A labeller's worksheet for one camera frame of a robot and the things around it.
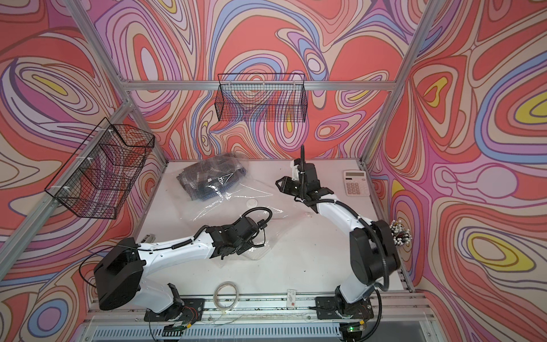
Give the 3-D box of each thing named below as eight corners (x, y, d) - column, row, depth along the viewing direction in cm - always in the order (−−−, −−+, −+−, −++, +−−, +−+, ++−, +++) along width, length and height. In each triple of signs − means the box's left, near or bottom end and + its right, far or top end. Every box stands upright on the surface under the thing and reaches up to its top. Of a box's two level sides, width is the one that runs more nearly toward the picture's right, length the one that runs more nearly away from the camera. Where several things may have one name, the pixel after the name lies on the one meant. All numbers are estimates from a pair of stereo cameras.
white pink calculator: (347, 196, 108) (349, 191, 104) (341, 175, 117) (343, 169, 114) (369, 196, 108) (372, 191, 104) (362, 175, 117) (364, 169, 114)
